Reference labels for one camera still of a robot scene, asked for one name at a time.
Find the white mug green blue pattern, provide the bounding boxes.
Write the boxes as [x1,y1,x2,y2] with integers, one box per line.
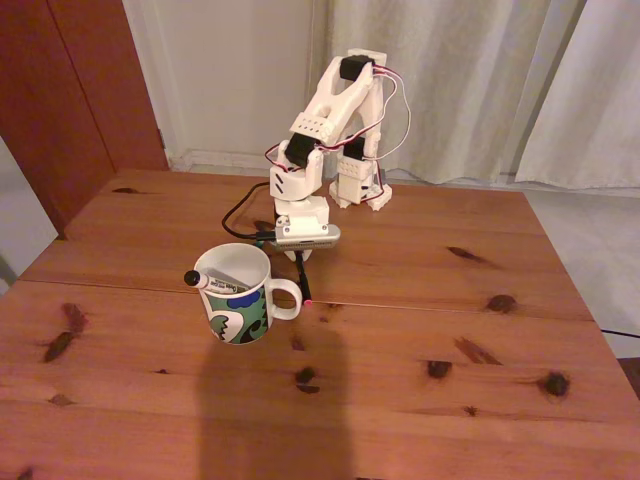
[193,242,304,346]

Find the dark brown furniture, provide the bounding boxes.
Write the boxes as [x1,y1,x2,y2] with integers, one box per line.
[617,355,640,401]

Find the black pen red end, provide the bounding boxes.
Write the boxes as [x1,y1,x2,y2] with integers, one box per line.
[295,252,314,307]

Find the red white servo cable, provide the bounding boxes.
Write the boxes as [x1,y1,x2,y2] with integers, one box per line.
[367,64,413,162]

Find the silver camera box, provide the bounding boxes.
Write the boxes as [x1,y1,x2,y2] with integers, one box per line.
[269,223,342,251]

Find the white marker black cap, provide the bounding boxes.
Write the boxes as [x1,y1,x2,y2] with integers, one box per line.
[183,268,251,296]

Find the white curtain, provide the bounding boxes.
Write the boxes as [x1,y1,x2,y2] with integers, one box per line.
[309,0,589,189]
[514,0,640,190]

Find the white furniture panel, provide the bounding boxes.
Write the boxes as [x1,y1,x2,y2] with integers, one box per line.
[0,134,60,296]

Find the brown wooden door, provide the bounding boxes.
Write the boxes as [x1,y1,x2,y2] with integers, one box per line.
[0,0,169,241]

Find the black camera cable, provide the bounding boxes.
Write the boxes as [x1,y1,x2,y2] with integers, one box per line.
[222,182,276,244]

